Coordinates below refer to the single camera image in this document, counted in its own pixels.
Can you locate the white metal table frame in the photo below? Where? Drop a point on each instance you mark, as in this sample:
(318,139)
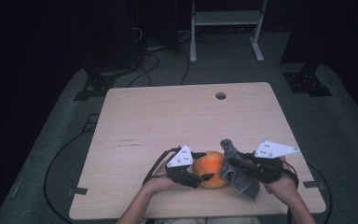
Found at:
(227,18)

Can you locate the gray fluffy cloth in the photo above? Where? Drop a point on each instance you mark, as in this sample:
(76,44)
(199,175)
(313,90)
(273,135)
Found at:
(240,180)

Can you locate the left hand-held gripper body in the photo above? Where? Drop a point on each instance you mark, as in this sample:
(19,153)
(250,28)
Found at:
(181,161)

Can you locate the person's left hand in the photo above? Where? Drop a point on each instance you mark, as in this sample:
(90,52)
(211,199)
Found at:
(158,182)

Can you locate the person's right hand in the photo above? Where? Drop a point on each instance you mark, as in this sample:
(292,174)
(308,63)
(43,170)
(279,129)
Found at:
(281,188)

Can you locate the black stand with cross base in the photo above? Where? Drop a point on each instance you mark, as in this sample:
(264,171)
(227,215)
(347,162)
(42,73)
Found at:
(98,84)

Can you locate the black tape piece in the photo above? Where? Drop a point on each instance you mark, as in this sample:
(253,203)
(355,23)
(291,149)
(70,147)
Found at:
(78,190)
(310,184)

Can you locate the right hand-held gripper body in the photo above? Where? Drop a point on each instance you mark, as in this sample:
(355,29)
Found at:
(268,161)

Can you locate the black stand with square base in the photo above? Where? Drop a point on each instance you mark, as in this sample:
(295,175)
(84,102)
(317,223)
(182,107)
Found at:
(307,82)

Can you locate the orange plush toy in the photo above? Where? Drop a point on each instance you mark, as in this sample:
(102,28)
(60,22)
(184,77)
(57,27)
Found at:
(209,169)

